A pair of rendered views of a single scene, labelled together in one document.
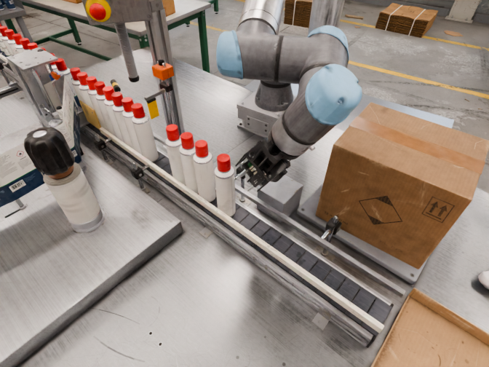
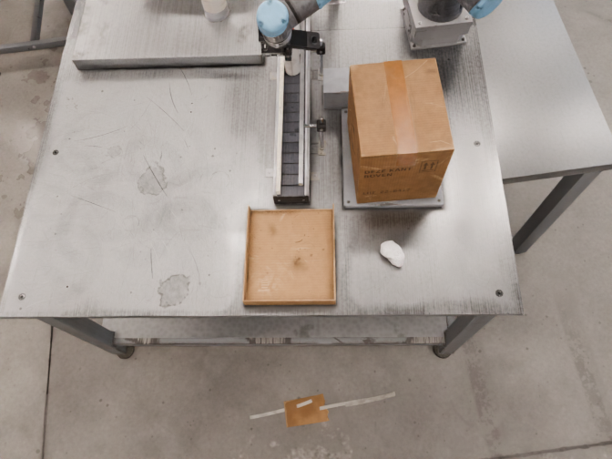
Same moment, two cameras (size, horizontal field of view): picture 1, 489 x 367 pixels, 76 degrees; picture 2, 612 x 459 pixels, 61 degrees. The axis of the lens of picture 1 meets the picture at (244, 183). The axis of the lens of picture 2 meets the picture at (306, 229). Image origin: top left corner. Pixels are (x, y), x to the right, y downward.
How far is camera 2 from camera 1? 1.15 m
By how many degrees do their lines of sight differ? 36
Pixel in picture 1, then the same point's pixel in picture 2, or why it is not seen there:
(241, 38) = not seen: outside the picture
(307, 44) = not seen: outside the picture
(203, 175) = not seen: hidden behind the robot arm
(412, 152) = (385, 109)
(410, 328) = (307, 219)
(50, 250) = (184, 16)
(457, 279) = (375, 232)
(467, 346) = (321, 252)
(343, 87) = (268, 17)
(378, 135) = (388, 82)
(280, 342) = (239, 161)
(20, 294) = (154, 31)
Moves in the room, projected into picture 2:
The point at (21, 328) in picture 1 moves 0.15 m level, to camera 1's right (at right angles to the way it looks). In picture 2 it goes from (142, 49) to (167, 75)
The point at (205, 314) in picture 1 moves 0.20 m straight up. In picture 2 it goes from (222, 117) to (209, 78)
